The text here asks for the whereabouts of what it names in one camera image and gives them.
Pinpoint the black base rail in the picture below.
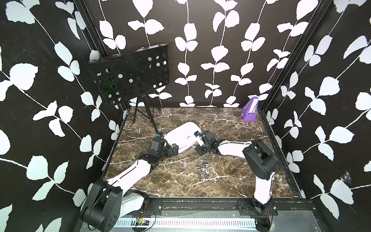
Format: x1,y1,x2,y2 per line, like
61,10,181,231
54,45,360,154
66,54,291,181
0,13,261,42
143,197,316,218

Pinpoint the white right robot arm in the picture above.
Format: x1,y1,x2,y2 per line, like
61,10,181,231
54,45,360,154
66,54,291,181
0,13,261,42
194,130,281,205

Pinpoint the purple box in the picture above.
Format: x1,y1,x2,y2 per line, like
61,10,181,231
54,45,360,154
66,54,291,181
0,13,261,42
242,97,259,121

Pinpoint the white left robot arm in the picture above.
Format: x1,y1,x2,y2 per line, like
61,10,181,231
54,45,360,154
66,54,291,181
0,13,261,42
80,133,187,232

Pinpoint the white plastic storage box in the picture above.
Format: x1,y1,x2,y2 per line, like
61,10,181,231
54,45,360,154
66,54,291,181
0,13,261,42
164,122,202,154

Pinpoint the black tripod music stand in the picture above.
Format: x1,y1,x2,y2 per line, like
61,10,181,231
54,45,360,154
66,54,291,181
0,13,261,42
86,43,170,123

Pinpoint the white perforated cable duct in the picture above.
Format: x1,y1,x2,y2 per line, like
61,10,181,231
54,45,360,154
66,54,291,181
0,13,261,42
114,218,257,230

